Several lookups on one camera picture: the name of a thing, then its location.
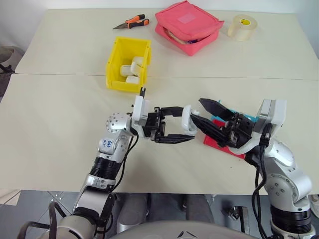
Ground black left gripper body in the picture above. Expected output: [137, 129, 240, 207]
[143, 107, 167, 144]

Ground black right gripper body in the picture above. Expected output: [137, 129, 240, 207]
[218, 112, 253, 150]

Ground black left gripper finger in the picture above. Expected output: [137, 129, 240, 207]
[160, 106, 185, 118]
[154, 133, 196, 145]

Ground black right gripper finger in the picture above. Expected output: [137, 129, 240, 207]
[198, 98, 236, 123]
[190, 113, 230, 148]

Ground white caster wheel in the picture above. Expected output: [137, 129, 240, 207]
[181, 104, 200, 136]

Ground closed white earbud case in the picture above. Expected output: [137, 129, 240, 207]
[129, 62, 143, 77]
[132, 56, 145, 68]
[120, 64, 133, 76]
[125, 75, 141, 85]

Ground yellow plastic bin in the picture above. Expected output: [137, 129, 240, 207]
[105, 36, 153, 93]

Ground red flat pad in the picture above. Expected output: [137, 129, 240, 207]
[203, 119, 247, 160]

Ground dark rounded robot legs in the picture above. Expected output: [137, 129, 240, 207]
[116, 193, 215, 231]

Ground clear tape roll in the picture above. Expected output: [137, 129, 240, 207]
[227, 14, 258, 42]

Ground pink fabric zipper pouch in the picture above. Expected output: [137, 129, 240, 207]
[155, 0, 225, 57]

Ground grey robot torso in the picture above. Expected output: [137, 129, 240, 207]
[106, 220, 262, 239]

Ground orange black pliers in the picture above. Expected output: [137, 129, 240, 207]
[112, 13, 151, 30]

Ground grey round object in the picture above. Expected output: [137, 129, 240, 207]
[0, 45, 25, 98]

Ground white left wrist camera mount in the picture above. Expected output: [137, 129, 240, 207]
[131, 87, 153, 138]

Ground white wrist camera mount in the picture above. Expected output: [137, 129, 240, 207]
[228, 99, 287, 155]
[131, 87, 153, 138]

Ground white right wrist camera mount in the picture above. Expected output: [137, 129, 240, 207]
[228, 99, 287, 155]

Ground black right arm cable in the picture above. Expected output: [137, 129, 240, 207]
[251, 123, 273, 239]

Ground metal floor bracket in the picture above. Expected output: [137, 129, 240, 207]
[223, 204, 251, 235]

